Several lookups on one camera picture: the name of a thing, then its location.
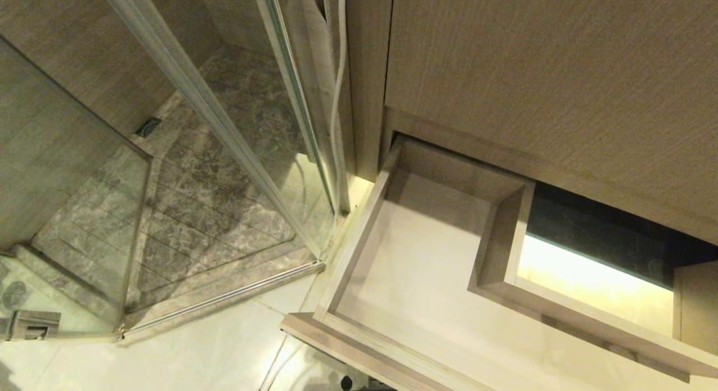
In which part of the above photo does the light wooden open drawer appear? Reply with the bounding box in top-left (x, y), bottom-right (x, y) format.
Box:
top-left (280, 135), bottom-right (718, 391)

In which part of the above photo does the fixed glass shower panel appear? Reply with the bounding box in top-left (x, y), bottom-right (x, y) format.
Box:
top-left (99, 0), bottom-right (344, 263)

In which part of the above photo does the beige wooden vanity cabinet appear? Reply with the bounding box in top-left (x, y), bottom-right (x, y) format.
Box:
top-left (346, 0), bottom-right (718, 355)

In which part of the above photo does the shower floor drain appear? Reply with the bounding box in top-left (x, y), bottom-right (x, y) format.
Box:
top-left (135, 117), bottom-right (163, 139)

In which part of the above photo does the glass shower door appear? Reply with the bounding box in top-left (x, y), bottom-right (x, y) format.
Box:
top-left (0, 36), bottom-right (153, 341)

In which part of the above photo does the metal glass door hinge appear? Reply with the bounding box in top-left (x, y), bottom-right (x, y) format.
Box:
top-left (4, 310), bottom-right (62, 341)

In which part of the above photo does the white cable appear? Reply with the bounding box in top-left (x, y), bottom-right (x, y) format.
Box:
top-left (329, 0), bottom-right (349, 212)

